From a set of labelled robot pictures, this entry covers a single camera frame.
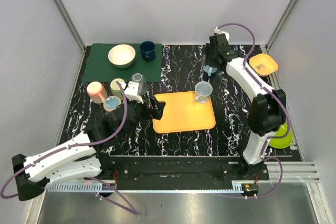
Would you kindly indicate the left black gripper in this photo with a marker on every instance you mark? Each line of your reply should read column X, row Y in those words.
column 153, row 110

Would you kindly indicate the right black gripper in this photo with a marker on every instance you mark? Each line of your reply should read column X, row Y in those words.
column 206, row 59

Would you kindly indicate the white footed mug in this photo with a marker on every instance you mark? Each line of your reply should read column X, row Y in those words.
column 203, row 91

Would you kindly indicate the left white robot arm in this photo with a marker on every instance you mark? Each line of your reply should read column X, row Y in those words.
column 84, row 155

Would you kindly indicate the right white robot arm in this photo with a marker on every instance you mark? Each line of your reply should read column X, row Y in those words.
column 268, row 106

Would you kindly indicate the clear glass mug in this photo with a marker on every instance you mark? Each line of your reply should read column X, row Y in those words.
column 140, row 79

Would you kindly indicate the light green mug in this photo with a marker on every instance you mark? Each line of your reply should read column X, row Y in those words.
column 115, row 89

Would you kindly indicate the beige mug blue inside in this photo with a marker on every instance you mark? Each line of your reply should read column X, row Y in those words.
column 111, row 103

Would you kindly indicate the dark blue mug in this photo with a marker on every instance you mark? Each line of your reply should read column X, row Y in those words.
column 147, row 50

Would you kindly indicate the pink mug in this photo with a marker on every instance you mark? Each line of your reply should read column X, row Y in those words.
column 97, row 92

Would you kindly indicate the orange rectangular tray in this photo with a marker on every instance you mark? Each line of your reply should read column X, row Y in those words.
column 182, row 113

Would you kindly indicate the orange square dish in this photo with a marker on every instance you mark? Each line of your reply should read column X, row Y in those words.
column 263, row 64

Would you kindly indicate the cream bowl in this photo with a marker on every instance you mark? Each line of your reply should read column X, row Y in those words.
column 122, row 56

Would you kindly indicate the dark green mat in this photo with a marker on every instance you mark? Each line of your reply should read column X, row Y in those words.
column 99, row 68

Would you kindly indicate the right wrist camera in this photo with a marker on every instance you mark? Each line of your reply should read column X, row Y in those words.
column 217, row 31

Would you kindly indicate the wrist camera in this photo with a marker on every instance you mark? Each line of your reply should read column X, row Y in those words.
column 217, row 31
column 133, row 92

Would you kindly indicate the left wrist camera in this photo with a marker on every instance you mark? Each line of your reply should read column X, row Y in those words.
column 133, row 92

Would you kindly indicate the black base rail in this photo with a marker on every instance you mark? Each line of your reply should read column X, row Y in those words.
column 224, row 168

